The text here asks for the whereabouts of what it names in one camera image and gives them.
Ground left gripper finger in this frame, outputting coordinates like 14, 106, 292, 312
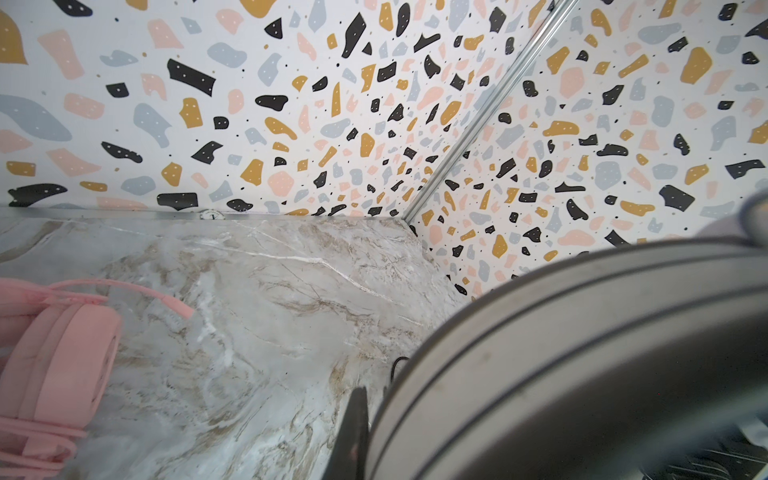
322, 387, 369, 480

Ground pink headphones with cable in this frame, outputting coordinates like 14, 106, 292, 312
0, 277, 197, 480

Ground white black headphones with cable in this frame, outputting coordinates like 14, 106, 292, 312
364, 192, 767, 479

